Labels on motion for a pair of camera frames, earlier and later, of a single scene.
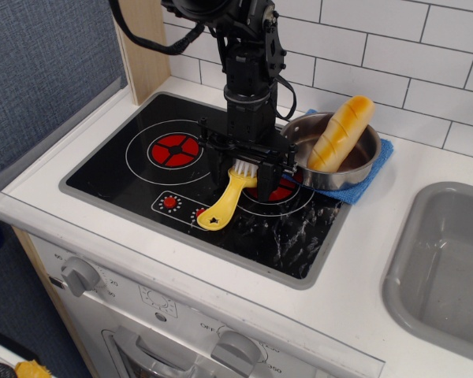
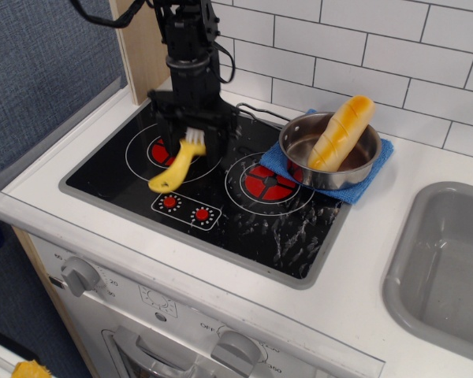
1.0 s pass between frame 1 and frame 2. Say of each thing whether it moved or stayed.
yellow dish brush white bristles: moved
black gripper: moved
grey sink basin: stayed
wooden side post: stayed
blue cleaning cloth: stayed
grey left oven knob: stayed
